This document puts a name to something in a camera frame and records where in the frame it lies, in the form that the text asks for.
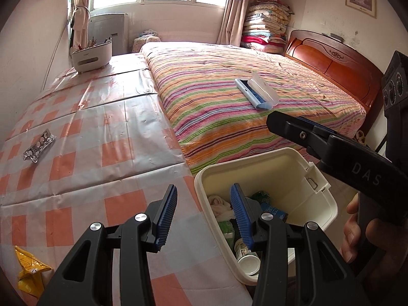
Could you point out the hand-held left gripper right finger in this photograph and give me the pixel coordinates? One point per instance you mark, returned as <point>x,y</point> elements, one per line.
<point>242,220</point>

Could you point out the beige curtain beside quilts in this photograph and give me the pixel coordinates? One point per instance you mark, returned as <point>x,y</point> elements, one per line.
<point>232,22</point>

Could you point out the patterned white bundle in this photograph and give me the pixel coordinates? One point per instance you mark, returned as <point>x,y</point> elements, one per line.
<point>146,40</point>

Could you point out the green printed packet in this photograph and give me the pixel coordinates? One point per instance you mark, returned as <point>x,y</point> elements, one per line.
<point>261,196</point>

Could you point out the green white packet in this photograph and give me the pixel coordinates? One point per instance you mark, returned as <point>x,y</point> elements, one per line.
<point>227,231</point>

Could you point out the white plastic bag bundle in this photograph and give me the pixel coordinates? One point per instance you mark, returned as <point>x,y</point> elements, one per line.
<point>218,207</point>

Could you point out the beige tied curtain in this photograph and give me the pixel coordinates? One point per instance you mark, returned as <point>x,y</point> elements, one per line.
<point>81,12</point>

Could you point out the bed with striped sheet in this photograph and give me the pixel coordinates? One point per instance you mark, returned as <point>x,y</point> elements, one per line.
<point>223,114</point>

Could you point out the stack of folded quilts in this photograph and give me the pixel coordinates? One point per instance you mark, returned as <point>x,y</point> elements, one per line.
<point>266,25</point>

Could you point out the white desk organizer box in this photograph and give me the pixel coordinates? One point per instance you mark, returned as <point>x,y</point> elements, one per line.
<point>91,57</point>

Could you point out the yellow crumpled wrapper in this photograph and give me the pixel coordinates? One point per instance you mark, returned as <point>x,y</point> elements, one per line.
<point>30,267</point>

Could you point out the small blue white carton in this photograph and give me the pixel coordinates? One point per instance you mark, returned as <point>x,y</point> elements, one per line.
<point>275,214</point>

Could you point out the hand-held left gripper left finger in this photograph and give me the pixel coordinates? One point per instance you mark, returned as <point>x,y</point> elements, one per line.
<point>165,220</point>

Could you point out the grey standing appliance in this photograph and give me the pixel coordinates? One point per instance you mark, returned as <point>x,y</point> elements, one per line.
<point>108,32</point>

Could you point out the small printed can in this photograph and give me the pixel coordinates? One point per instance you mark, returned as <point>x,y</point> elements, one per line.
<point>247,256</point>

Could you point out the small grey box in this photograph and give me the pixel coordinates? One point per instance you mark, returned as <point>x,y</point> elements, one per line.
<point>337,37</point>

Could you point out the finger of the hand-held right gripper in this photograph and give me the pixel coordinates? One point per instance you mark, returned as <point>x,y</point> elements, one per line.
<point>318,126</point>
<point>293,134</point>

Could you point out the person's right hand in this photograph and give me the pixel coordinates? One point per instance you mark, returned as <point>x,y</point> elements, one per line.
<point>352,236</point>

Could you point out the wooden headboard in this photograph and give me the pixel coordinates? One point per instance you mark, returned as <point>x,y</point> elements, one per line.
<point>334,63</point>

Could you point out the orange checkered tablecloth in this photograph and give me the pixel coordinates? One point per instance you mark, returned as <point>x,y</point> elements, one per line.
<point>95,127</point>

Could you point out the blue white lint brush case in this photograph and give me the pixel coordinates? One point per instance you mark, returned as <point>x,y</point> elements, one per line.
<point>258,91</point>

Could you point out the cream plastic bin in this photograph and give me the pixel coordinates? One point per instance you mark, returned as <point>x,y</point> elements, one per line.
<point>287,172</point>

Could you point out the silver blister pack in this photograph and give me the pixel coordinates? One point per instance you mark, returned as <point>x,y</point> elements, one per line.
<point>40,148</point>

